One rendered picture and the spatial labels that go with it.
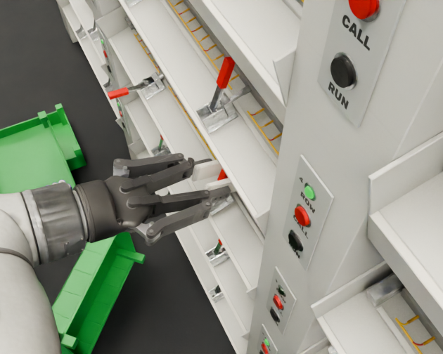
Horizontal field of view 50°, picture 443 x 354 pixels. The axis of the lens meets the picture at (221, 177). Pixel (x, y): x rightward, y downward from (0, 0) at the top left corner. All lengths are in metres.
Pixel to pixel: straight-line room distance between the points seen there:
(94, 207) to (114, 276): 0.72
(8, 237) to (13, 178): 0.91
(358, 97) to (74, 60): 1.62
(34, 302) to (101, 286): 0.82
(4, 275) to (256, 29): 0.31
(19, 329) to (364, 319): 0.30
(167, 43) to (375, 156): 0.46
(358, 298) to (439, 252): 0.19
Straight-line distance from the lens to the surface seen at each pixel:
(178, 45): 0.67
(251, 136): 0.55
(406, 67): 0.23
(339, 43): 0.26
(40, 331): 0.46
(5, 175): 1.46
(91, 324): 1.27
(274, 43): 0.38
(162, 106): 0.86
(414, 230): 0.30
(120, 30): 1.02
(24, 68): 1.86
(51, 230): 0.57
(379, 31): 0.23
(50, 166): 1.44
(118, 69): 1.08
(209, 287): 1.09
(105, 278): 1.30
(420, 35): 0.22
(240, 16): 0.41
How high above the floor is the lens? 1.17
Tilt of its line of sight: 56 degrees down
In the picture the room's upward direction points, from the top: straight up
